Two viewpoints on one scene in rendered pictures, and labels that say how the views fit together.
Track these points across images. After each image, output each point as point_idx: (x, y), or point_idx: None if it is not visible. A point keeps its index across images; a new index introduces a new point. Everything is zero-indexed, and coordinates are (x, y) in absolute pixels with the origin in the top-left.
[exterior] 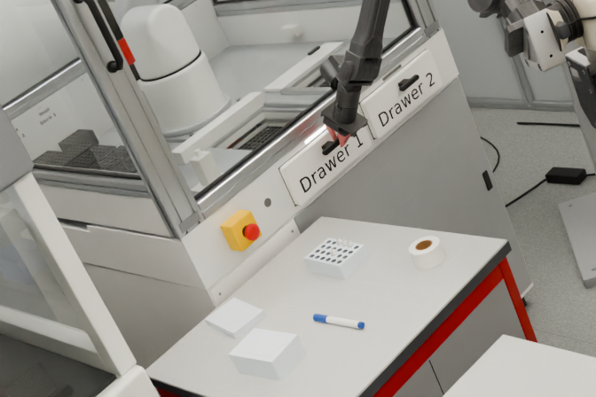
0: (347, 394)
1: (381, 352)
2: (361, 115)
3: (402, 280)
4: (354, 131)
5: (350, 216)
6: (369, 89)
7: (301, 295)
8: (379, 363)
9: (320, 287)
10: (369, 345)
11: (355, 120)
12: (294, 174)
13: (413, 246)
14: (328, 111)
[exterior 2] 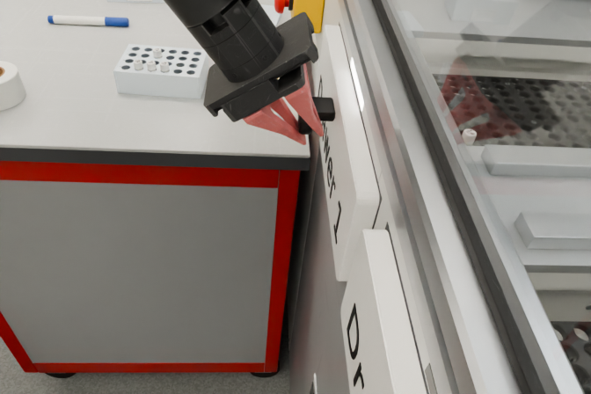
0: None
1: (7, 8)
2: (225, 94)
3: (32, 69)
4: (209, 70)
5: (324, 247)
6: (406, 273)
7: (184, 45)
8: (3, 1)
9: None
10: (29, 11)
11: (226, 77)
12: (323, 54)
13: (8, 69)
14: (294, 26)
